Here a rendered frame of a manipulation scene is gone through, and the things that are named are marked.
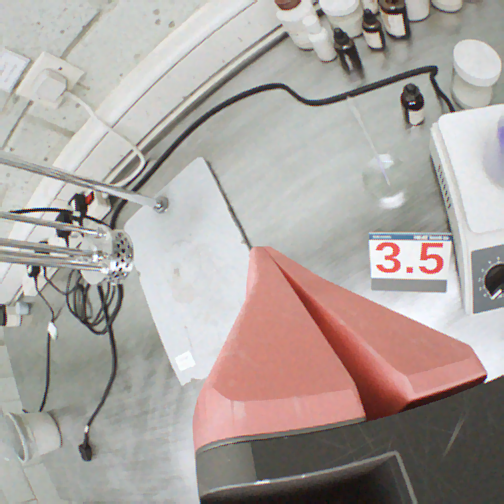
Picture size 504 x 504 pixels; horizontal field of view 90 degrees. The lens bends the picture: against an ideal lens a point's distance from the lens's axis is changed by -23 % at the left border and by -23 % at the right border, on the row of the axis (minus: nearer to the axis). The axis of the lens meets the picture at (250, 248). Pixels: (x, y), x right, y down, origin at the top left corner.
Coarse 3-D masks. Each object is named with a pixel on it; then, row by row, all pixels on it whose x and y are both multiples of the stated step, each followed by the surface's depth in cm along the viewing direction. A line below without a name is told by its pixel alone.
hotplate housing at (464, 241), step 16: (432, 128) 28; (432, 144) 29; (448, 160) 26; (448, 176) 27; (448, 192) 28; (448, 208) 29; (464, 224) 25; (464, 240) 26; (480, 240) 25; (496, 240) 24; (464, 256) 26; (464, 272) 27; (464, 288) 28; (464, 304) 28
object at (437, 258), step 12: (372, 240) 33; (372, 252) 33; (384, 252) 33; (396, 252) 32; (408, 252) 32; (420, 252) 31; (432, 252) 30; (444, 252) 30; (384, 264) 34; (396, 264) 33; (408, 264) 32; (420, 264) 32; (432, 264) 31; (444, 264) 30
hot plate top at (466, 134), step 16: (464, 112) 24; (480, 112) 23; (496, 112) 23; (448, 128) 25; (464, 128) 24; (480, 128) 23; (448, 144) 25; (464, 144) 24; (480, 144) 23; (464, 160) 24; (480, 160) 23; (464, 176) 24; (480, 176) 23; (464, 192) 24; (480, 192) 23; (496, 192) 23; (464, 208) 24; (480, 208) 23; (496, 208) 22; (480, 224) 23; (496, 224) 22
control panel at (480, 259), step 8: (488, 248) 24; (496, 248) 24; (472, 256) 25; (480, 256) 25; (488, 256) 25; (496, 256) 24; (472, 264) 25; (480, 264) 25; (488, 264) 25; (496, 264) 24; (472, 272) 26; (480, 272) 25; (472, 280) 26; (480, 280) 26; (472, 288) 26; (480, 288) 26; (472, 296) 27; (480, 296) 26; (488, 296) 26; (472, 304) 27; (480, 304) 26; (488, 304) 26; (496, 304) 26; (480, 312) 27
